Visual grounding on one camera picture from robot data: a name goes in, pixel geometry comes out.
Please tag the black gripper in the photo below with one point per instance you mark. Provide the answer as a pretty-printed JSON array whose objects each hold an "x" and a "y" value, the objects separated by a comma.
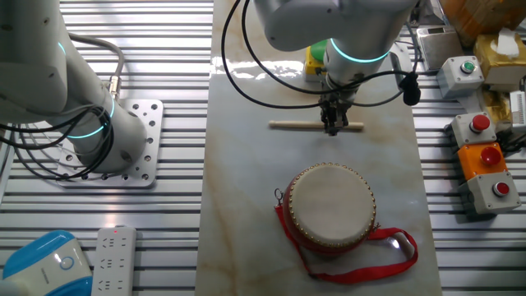
[{"x": 337, "y": 99}]

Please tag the wooden drumstick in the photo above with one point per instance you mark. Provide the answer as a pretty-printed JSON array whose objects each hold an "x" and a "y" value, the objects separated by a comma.
[{"x": 296, "y": 125}]

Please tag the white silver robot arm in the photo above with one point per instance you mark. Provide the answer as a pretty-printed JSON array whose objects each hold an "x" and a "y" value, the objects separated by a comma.
[{"x": 41, "y": 61}]

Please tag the red drum cream head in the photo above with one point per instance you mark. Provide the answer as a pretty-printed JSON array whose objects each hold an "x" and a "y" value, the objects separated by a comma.
[{"x": 328, "y": 205}]

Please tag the yellow box green push button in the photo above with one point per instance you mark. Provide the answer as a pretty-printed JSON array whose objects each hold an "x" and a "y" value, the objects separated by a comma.
[{"x": 312, "y": 66}]

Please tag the grey box green button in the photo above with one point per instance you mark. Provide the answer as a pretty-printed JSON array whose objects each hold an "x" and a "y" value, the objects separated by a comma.
[{"x": 452, "y": 78}]

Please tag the grey box large red button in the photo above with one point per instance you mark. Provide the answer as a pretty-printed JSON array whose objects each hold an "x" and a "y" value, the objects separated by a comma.
[{"x": 462, "y": 129}]

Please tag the silver digital scale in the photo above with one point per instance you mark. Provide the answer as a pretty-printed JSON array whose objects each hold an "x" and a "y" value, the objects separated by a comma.
[{"x": 439, "y": 47}]

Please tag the orange box red button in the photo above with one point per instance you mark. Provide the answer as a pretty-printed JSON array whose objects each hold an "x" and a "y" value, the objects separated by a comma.
[{"x": 472, "y": 162}]

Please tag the yellow foil packet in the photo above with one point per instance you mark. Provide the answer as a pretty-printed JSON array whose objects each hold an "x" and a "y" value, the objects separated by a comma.
[{"x": 495, "y": 104}]

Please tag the grey box small red button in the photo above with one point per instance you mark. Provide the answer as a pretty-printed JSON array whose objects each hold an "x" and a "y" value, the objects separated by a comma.
[{"x": 485, "y": 197}]

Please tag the yellow tissue pack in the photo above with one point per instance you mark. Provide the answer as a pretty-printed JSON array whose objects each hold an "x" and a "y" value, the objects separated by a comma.
[{"x": 501, "y": 61}]

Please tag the brown wrapped package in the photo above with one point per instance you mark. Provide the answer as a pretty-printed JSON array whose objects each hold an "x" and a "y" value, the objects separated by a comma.
[{"x": 485, "y": 16}]

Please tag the white power strip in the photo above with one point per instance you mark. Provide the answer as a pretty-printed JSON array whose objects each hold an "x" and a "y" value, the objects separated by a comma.
[{"x": 113, "y": 263}]

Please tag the blue white plastic device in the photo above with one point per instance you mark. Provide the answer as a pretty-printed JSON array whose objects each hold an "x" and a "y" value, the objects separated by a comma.
[{"x": 41, "y": 267}]

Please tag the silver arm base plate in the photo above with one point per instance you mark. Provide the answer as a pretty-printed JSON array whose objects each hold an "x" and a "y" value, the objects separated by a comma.
[{"x": 152, "y": 123}]

